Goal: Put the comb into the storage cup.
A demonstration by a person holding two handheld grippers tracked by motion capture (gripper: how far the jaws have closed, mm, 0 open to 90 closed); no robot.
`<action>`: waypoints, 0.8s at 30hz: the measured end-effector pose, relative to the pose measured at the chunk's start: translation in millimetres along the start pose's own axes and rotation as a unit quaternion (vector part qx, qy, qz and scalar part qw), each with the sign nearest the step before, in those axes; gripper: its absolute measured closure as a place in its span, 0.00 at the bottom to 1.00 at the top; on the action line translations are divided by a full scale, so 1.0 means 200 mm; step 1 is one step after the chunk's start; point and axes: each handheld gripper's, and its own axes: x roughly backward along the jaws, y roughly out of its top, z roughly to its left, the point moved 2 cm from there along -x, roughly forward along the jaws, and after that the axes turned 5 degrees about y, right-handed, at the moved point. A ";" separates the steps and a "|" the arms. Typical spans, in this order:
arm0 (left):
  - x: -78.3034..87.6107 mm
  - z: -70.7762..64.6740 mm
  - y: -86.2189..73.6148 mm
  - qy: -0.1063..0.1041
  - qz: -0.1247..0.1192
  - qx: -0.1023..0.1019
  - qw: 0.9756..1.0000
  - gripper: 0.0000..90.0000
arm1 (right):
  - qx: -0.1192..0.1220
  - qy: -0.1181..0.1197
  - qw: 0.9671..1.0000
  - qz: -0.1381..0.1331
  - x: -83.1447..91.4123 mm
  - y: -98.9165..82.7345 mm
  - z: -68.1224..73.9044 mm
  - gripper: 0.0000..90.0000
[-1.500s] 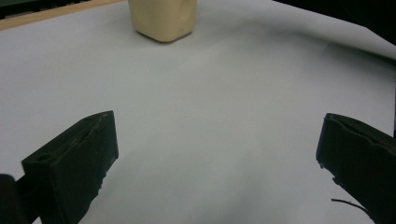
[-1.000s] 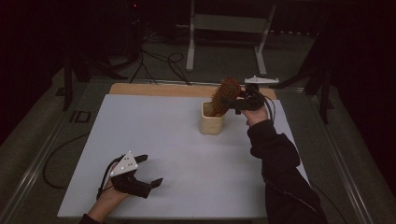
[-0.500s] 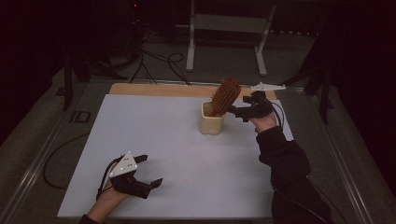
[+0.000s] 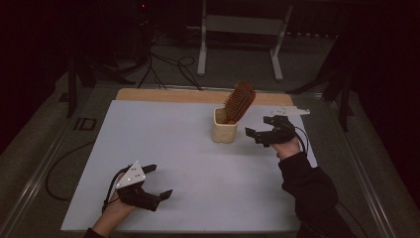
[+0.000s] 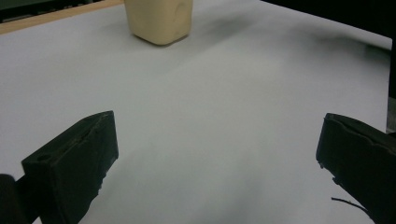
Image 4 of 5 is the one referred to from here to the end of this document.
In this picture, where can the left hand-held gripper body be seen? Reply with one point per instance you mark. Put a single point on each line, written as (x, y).
(132, 175)

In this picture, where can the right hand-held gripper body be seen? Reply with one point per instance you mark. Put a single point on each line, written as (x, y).
(284, 132)

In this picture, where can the cream square cup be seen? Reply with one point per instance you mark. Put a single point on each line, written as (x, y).
(224, 134)

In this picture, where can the wooden paddle hairbrush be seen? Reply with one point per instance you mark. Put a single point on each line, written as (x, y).
(239, 102)

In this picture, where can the person's right hand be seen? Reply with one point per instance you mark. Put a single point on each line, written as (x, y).
(287, 149)

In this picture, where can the person's left hand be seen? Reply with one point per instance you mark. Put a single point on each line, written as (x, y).
(114, 211)

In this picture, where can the white table mat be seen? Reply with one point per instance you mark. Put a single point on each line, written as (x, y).
(165, 115)

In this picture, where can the black tripod stand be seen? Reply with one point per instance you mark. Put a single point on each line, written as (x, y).
(345, 105)
(71, 95)

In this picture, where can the black rectangular floor plate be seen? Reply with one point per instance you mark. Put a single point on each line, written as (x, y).
(77, 124)

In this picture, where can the white metal stand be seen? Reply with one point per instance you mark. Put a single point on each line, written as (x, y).
(244, 24)

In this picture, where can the metal floor rail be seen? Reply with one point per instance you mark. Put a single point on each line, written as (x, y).
(36, 178)
(369, 198)

